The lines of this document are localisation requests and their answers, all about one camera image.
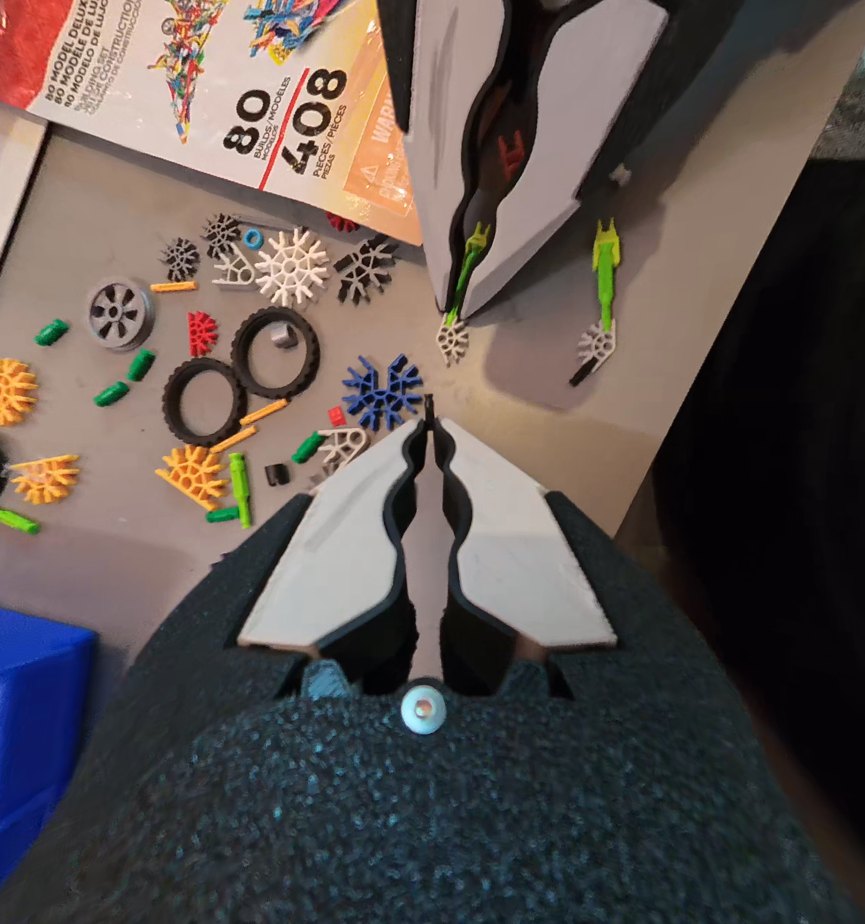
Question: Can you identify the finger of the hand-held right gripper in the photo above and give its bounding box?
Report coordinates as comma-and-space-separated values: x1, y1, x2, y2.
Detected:
401, 0, 513, 310
460, 6, 672, 320

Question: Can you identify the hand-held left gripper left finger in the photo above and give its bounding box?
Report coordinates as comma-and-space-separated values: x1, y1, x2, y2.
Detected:
238, 417, 429, 687

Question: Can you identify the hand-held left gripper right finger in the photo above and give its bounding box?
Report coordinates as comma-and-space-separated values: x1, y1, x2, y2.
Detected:
431, 417, 619, 687

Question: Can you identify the green rod with grey connector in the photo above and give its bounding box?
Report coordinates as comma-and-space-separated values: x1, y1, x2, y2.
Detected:
436, 130, 526, 368

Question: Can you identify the light grey wedge connector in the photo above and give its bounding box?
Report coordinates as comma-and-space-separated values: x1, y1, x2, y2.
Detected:
317, 426, 370, 470
212, 249, 256, 286

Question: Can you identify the yellow fan connector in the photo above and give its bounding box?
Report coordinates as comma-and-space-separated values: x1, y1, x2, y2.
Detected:
0, 357, 40, 427
10, 455, 81, 505
154, 444, 231, 513

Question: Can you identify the blue snowflake connector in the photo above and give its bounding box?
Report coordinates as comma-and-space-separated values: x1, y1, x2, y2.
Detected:
341, 354, 425, 434

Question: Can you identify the black snowflake connector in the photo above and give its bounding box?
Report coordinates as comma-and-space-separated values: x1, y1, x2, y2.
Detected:
333, 234, 402, 306

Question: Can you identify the white snowflake connector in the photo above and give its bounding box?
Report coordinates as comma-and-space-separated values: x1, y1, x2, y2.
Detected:
254, 227, 331, 308

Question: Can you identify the black toy tyre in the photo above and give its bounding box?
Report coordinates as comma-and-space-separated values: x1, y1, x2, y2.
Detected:
230, 307, 323, 400
162, 357, 249, 449

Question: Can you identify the building set instruction booklet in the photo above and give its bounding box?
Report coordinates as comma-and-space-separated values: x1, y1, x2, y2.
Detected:
0, 0, 428, 248

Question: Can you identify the dark grey snowflake connector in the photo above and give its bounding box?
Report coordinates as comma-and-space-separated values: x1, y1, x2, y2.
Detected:
160, 238, 201, 282
202, 213, 242, 257

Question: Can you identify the grey wheel hub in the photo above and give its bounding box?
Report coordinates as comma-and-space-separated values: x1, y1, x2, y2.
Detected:
85, 278, 155, 352

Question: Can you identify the blue plastic box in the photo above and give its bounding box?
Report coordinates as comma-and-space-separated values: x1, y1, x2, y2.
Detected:
0, 599, 100, 921

